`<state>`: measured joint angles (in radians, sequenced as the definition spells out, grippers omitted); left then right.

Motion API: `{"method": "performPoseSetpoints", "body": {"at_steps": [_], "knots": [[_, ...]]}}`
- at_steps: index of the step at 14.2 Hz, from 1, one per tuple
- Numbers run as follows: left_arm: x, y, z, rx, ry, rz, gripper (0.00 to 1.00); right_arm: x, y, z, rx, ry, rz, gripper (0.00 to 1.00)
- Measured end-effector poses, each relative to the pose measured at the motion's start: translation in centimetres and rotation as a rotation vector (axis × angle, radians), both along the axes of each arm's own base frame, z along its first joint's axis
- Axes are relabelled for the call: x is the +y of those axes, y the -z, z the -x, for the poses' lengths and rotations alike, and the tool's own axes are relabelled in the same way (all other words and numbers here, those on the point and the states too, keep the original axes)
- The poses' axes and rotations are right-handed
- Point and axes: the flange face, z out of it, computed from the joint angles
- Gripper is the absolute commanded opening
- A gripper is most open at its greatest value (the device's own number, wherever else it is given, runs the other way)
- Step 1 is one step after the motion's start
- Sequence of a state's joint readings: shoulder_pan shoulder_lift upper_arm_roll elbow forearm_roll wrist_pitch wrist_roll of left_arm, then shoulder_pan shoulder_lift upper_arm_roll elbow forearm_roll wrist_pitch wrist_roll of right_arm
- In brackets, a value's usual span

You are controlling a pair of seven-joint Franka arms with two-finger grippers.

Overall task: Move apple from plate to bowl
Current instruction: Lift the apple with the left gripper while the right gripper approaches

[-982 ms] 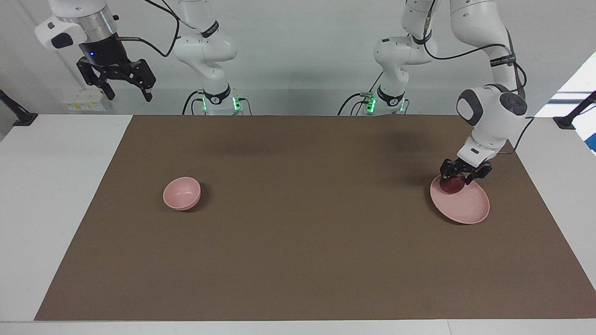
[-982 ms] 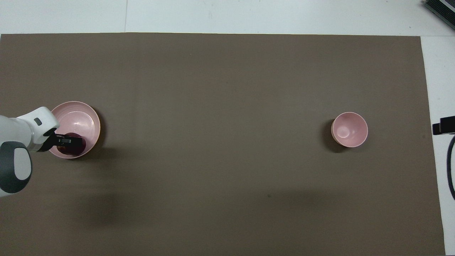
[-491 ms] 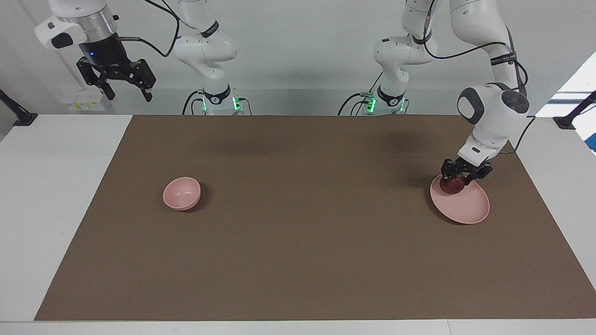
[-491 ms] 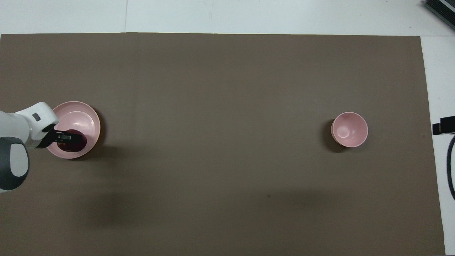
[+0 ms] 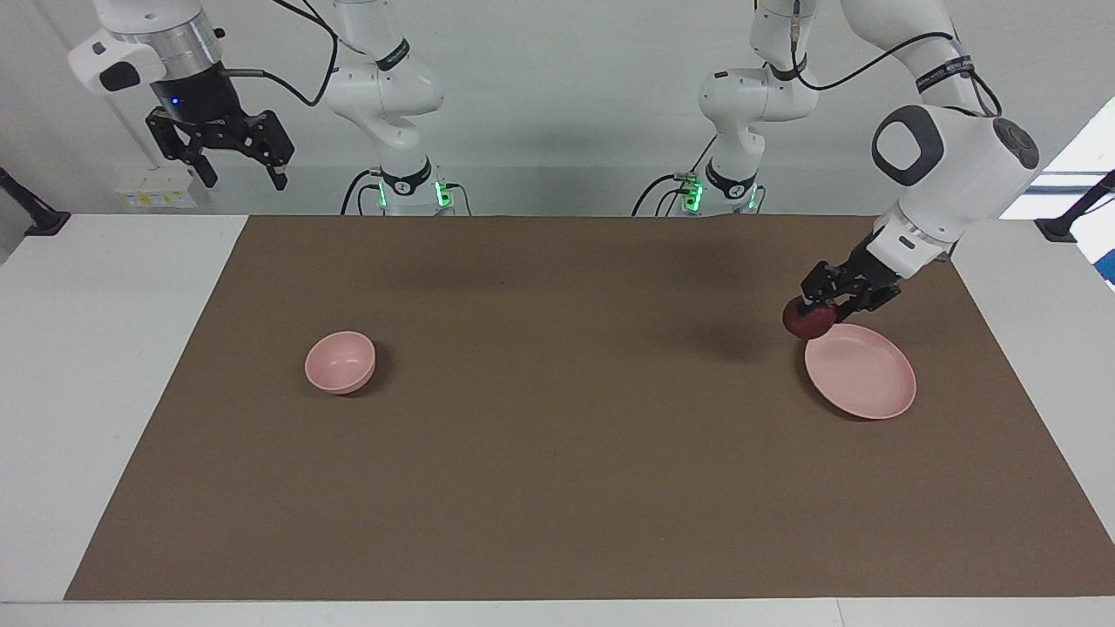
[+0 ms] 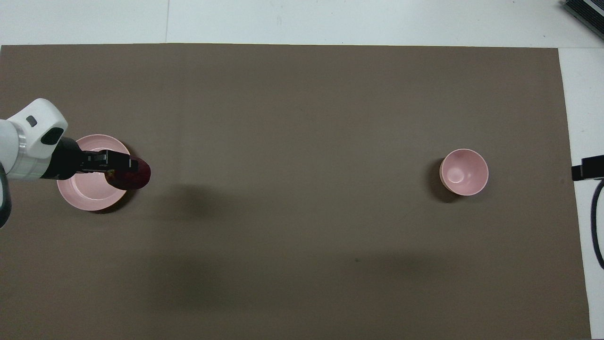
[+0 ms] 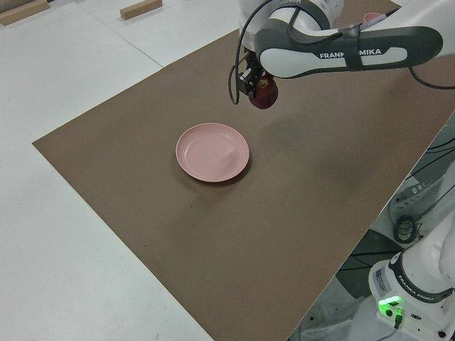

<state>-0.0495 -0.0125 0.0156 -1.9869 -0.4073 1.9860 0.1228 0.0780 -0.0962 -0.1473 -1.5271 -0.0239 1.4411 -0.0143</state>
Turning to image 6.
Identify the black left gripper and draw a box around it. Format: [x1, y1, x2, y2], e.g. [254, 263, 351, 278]
[47, 137, 140, 180]

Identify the dark red apple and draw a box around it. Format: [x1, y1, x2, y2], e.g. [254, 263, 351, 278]
[105, 161, 151, 191]

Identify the pink plate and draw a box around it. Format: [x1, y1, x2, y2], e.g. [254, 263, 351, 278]
[57, 134, 133, 212]

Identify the pink bowl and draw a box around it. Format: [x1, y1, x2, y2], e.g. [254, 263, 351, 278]
[439, 148, 489, 196]

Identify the dark ribbed device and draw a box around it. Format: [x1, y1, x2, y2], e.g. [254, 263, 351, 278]
[562, 0, 604, 41]

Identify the brown table mat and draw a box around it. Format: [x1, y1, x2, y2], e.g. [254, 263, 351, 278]
[0, 43, 593, 340]

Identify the black cable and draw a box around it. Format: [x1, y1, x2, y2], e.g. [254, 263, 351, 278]
[590, 179, 604, 270]

